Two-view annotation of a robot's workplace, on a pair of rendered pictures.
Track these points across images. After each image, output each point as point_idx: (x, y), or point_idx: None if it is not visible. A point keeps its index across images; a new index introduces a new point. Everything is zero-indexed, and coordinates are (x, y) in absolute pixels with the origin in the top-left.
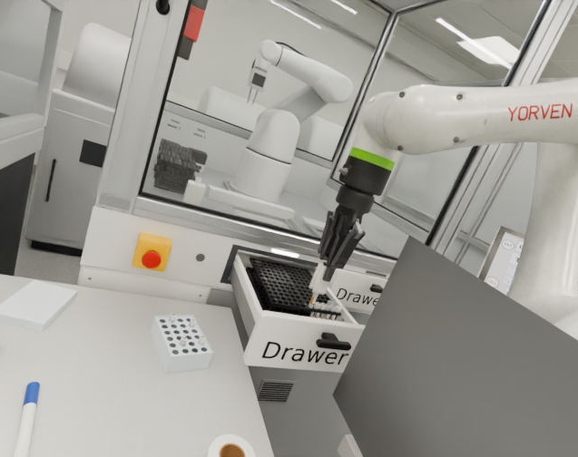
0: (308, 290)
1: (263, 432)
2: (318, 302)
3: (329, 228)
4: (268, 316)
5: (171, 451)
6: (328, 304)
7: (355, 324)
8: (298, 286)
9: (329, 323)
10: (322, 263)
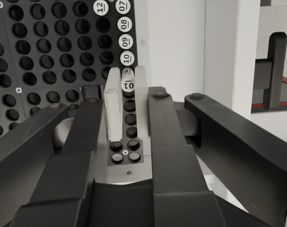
0: (36, 49)
1: (256, 118)
2: (122, 57)
3: (5, 213)
4: (241, 207)
5: None
6: (120, 24)
7: (242, 1)
8: (25, 74)
9: (248, 83)
10: (121, 129)
